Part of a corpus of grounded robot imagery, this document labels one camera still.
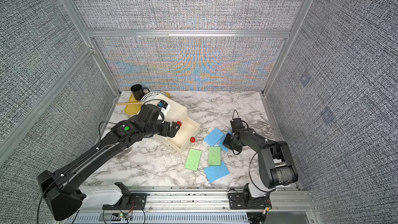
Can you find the white three-drawer cabinet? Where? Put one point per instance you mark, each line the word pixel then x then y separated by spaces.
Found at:
pixel 176 111

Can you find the aluminium front rail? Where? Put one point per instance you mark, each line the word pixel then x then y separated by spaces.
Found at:
pixel 198 199

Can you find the green sponge right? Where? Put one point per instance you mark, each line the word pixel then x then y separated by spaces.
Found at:
pixel 214 156

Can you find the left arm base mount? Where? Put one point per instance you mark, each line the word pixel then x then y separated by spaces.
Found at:
pixel 128 200

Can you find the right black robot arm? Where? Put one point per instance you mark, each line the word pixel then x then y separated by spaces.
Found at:
pixel 275 162

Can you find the yellow tray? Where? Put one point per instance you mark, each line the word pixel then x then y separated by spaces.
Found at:
pixel 132 109

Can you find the green sponge left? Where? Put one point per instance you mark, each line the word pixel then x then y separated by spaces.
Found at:
pixel 193 160

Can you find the blue sponge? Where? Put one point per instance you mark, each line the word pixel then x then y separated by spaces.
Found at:
pixel 213 137
pixel 220 142
pixel 214 173

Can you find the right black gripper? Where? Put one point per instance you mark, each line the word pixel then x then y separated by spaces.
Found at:
pixel 226 143

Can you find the wooden chopstick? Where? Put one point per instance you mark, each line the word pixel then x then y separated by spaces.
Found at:
pixel 128 103

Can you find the black mug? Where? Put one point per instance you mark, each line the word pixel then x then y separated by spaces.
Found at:
pixel 138 91

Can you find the blue sponge front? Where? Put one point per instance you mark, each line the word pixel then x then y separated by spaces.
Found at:
pixel 214 173

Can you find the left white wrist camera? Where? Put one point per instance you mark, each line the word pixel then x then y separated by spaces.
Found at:
pixel 163 106

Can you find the white bowl black pattern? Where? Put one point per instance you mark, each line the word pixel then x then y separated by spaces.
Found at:
pixel 152 95

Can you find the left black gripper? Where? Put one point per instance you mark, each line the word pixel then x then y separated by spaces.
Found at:
pixel 167 132

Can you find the green sponge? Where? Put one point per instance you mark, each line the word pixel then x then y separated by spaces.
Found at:
pixel 214 156
pixel 193 160

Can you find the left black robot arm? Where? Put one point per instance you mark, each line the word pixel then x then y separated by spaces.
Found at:
pixel 61 189

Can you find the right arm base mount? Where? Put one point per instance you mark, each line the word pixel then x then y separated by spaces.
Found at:
pixel 243 200

